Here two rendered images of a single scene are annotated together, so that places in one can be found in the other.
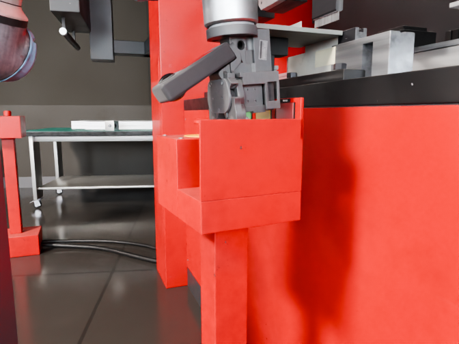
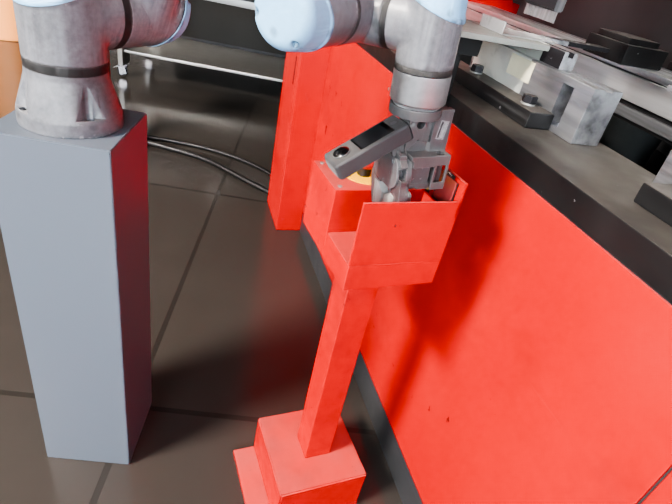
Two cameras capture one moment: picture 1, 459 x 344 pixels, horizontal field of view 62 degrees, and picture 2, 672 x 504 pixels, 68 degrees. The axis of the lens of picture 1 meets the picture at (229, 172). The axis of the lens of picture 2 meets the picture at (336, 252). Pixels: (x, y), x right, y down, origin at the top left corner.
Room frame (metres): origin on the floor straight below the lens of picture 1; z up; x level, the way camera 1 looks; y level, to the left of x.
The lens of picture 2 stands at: (-0.12, 0.08, 1.11)
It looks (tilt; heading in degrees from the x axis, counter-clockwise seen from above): 32 degrees down; 359
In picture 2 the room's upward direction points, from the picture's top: 13 degrees clockwise
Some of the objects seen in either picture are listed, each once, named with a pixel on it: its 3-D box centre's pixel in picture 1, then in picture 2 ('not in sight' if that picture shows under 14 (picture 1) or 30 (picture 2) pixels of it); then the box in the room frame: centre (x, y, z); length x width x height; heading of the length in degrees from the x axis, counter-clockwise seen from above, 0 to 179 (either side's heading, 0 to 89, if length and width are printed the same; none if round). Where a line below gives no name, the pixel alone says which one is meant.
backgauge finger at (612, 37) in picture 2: (379, 37); (598, 43); (1.03, -0.39, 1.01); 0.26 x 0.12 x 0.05; 111
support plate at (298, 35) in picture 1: (271, 36); (465, 27); (0.93, -0.10, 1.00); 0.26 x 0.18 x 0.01; 111
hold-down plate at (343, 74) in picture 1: (313, 82); (496, 94); (0.93, -0.20, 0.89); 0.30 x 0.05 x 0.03; 21
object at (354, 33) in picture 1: (332, 42); (536, 48); (0.95, -0.25, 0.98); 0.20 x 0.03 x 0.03; 21
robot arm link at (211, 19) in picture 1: (229, 13); (418, 87); (0.56, 0.00, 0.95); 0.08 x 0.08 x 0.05
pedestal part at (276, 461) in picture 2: not in sight; (296, 463); (0.59, 0.04, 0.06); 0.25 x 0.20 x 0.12; 116
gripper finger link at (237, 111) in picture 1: (233, 117); (395, 192); (0.53, -0.01, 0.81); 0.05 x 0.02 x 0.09; 26
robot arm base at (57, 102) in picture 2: not in sight; (69, 89); (0.62, 0.51, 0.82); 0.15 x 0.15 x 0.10
